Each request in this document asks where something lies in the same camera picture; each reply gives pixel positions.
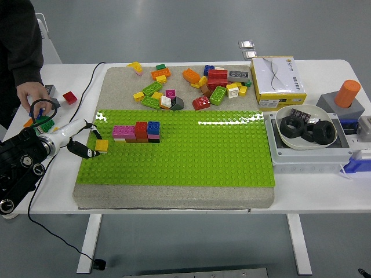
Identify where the white zip tie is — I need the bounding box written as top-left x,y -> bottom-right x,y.
337,164 -> 354,181

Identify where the blue white plastic block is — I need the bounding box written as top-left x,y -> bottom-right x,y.
340,149 -> 371,174

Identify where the long pink brick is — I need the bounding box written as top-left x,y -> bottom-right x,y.
112,126 -> 136,140

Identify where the black power cord with plug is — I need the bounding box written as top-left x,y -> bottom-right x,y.
27,61 -> 107,271

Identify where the large black hex nut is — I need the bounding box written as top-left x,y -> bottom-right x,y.
312,120 -> 337,145
279,116 -> 305,140

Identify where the white yellow cardboard box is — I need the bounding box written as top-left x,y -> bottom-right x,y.
249,56 -> 307,110

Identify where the person's left hand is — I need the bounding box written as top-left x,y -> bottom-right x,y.
16,81 -> 55,115

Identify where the grey metal connector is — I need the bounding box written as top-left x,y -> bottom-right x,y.
356,115 -> 371,136

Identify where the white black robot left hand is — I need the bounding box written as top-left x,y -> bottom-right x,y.
48,118 -> 104,159

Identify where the grey block with hole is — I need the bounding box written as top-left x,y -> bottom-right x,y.
315,92 -> 366,120

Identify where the purple circuit board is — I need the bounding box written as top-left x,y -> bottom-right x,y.
289,108 -> 311,122

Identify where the orange cylinder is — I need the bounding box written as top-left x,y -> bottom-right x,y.
334,79 -> 362,109

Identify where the person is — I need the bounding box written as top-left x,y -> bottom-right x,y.
0,57 -> 23,131

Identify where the white brick with yellow top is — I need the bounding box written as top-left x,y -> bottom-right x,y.
225,83 -> 239,100

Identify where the grey-brown foam mat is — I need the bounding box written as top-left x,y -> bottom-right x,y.
71,65 -> 276,210

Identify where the large red brick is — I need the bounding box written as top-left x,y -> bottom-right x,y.
207,68 -> 229,90

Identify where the long lime green brick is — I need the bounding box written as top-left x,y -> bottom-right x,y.
140,96 -> 162,110
141,81 -> 163,97
209,85 -> 227,107

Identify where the small black hex nut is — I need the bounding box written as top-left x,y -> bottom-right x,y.
301,123 -> 317,142

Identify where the yellow pink slope brick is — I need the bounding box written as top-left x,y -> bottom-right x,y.
126,61 -> 144,76

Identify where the black robot hand cable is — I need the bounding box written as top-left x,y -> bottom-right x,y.
30,98 -> 57,130

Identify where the black grey slope brick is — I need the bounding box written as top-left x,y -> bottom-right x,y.
169,96 -> 185,112

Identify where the grey junction box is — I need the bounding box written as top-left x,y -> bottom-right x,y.
264,111 -> 353,174

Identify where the white table leg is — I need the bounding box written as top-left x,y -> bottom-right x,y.
285,213 -> 313,275
75,213 -> 103,275

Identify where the grey metal plate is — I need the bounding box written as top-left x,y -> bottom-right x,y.
123,268 -> 269,278

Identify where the green studded baseplate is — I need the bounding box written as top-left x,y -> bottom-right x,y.
74,109 -> 276,188

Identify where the long orange brick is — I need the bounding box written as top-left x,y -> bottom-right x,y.
150,68 -> 172,81

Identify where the red curved brick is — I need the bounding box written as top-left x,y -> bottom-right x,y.
192,96 -> 212,111

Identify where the white bowl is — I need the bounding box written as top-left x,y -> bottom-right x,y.
274,104 -> 339,151

